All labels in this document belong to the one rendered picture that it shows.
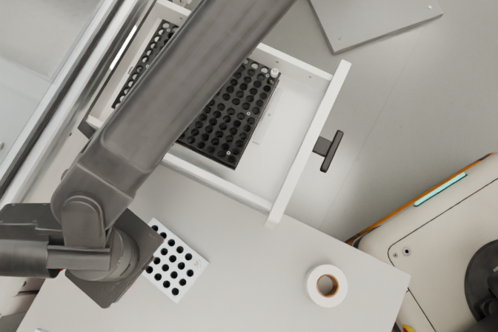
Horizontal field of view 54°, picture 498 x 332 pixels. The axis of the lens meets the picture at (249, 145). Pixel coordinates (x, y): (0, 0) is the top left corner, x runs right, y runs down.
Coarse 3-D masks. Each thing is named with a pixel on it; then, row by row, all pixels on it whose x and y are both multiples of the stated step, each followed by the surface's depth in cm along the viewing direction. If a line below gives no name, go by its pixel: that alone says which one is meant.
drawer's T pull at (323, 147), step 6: (336, 132) 79; (342, 132) 79; (318, 138) 78; (324, 138) 78; (336, 138) 78; (318, 144) 78; (324, 144) 78; (330, 144) 78; (336, 144) 78; (312, 150) 78; (318, 150) 78; (324, 150) 78; (330, 150) 78; (324, 156) 78; (330, 156) 77; (324, 162) 77; (330, 162) 77; (324, 168) 77
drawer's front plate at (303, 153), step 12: (336, 72) 79; (336, 84) 79; (324, 96) 80; (324, 108) 78; (312, 120) 86; (324, 120) 77; (312, 132) 77; (312, 144) 76; (300, 156) 76; (300, 168) 75; (288, 180) 75; (288, 192) 74; (276, 204) 74; (276, 216) 73
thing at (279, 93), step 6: (126, 90) 86; (276, 90) 87; (282, 90) 87; (276, 96) 86; (282, 96) 87; (276, 102) 86; (270, 108) 86; (276, 108) 86; (270, 114) 86; (264, 120) 85; (270, 120) 85; (264, 126) 85; (258, 132) 85; (264, 132) 85; (258, 138) 84; (258, 144) 85
